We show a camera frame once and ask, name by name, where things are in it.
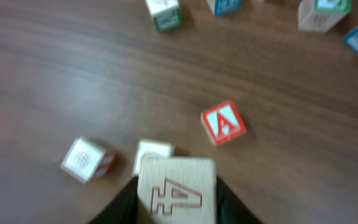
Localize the plain wooden block green side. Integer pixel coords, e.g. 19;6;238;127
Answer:
136;157;217;224

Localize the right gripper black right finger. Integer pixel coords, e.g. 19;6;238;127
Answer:
216;177;263;224

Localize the green top wooden block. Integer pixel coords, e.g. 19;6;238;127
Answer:
298;0;352;33

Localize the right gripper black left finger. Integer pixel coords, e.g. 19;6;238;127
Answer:
89;177;139;224

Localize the red A wooden block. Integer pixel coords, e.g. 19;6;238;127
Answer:
201;100;247;146

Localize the plain engraved wooden block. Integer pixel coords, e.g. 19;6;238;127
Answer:
60;136;117;184

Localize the green J wooden block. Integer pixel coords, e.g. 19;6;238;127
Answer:
132;139;175;176

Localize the blue H wooden block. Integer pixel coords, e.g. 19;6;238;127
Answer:
207;0;242;16

